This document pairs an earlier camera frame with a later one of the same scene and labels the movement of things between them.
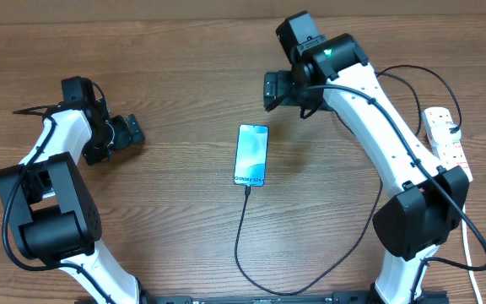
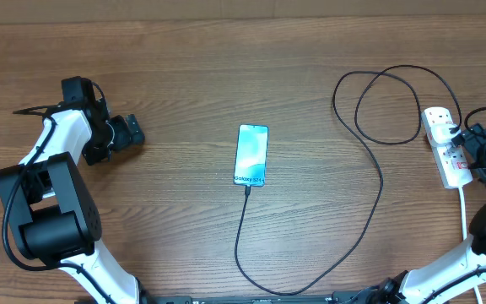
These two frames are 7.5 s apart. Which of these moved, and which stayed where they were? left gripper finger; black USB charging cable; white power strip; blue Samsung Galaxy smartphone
Moved: black USB charging cable
Stayed: white power strip; left gripper finger; blue Samsung Galaxy smartphone
